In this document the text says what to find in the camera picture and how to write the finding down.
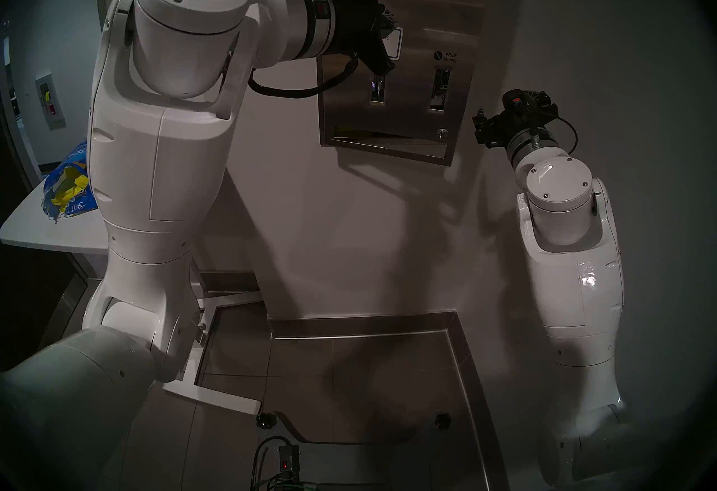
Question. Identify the black star knob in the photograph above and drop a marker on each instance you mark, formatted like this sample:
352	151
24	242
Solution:
442	421
266	420

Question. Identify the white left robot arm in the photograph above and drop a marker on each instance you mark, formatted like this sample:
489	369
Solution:
162	148

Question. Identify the grey wall alarm box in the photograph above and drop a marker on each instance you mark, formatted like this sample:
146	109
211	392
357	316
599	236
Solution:
50	102

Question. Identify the free tampon sticker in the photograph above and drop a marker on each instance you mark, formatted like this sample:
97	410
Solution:
438	55

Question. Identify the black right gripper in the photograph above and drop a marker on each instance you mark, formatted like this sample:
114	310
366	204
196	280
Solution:
512	125

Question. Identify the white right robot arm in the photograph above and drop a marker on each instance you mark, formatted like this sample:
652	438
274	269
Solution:
571	282

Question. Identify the white table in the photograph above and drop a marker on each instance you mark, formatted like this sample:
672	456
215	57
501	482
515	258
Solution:
45	232

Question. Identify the black box red light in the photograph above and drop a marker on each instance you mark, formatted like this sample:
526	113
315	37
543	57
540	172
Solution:
288	462

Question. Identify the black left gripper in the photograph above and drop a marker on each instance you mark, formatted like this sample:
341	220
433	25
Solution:
358	19

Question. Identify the white label blue border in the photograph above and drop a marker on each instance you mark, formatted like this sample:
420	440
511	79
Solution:
396	44

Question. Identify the dark robot base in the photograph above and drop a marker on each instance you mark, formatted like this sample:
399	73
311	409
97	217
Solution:
369	462

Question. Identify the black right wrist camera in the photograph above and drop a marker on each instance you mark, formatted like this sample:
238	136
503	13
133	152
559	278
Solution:
515	101

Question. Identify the blue yellow pad package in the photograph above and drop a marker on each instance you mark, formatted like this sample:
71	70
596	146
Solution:
67	187

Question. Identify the stainless steel wall dispenser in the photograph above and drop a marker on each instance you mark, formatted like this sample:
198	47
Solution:
425	19

